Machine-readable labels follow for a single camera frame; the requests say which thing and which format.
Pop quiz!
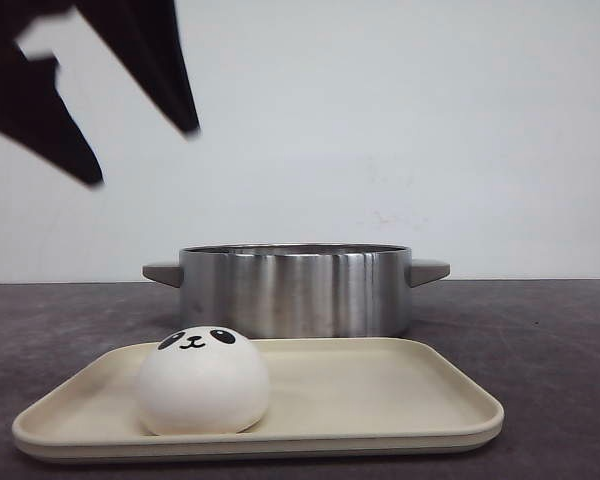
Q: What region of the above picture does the stainless steel steamer pot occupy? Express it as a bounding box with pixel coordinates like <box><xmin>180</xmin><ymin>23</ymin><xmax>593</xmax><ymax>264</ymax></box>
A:
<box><xmin>142</xmin><ymin>243</ymin><xmax>450</xmax><ymax>338</ymax></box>

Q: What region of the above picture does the panda bun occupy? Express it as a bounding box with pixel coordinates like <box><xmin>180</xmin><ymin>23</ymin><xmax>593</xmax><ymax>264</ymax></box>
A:
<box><xmin>136</xmin><ymin>326</ymin><xmax>271</xmax><ymax>435</ymax></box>

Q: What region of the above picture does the cream plastic tray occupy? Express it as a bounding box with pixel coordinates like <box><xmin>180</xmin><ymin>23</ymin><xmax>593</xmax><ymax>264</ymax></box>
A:
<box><xmin>12</xmin><ymin>338</ymin><xmax>504</xmax><ymax>464</ymax></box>

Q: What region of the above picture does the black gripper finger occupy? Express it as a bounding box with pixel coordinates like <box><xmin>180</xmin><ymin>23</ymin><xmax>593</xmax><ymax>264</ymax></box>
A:
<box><xmin>75</xmin><ymin>1</ymin><xmax>200</xmax><ymax>136</ymax></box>
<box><xmin>0</xmin><ymin>1</ymin><xmax>103</xmax><ymax>188</ymax></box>

